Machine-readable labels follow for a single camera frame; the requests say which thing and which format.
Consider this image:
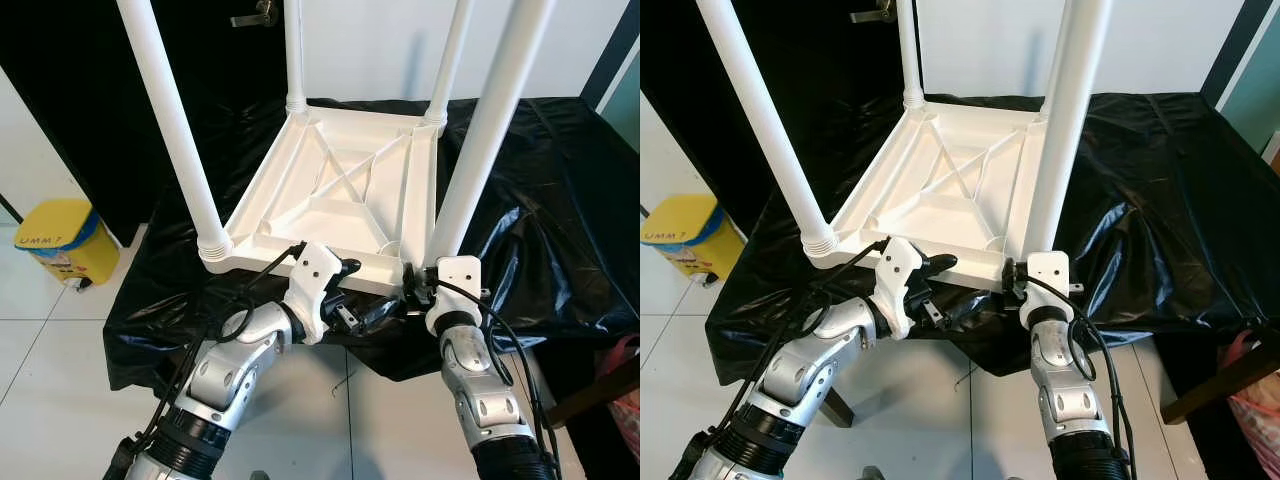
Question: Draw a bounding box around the black plastic table cover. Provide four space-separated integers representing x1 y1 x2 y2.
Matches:
705 90 1280 386
103 95 641 391

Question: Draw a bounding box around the dark door frame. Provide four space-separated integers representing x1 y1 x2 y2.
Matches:
582 0 641 109
1200 0 1261 106

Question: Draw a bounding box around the yellow storage box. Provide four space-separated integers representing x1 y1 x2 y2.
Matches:
15 198 121 291
640 193 746 281

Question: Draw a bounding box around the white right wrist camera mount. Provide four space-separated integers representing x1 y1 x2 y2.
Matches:
425 257 484 336
1020 252 1073 326

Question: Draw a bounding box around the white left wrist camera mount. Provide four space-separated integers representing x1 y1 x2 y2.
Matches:
875 237 931 341
283 240 346 346

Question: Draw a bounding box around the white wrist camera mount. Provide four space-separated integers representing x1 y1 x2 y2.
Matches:
875 237 931 341
1020 252 1073 326
283 240 346 346
425 257 484 336

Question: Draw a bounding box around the white plastic table top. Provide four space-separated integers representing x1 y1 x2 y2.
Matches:
805 100 1051 293
198 105 441 299

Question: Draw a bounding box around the black door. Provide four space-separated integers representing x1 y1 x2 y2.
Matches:
640 0 921 236
0 0 301 246

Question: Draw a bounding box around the pink patterned bag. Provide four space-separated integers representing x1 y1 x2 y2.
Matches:
595 335 641 461
1225 330 1280 456

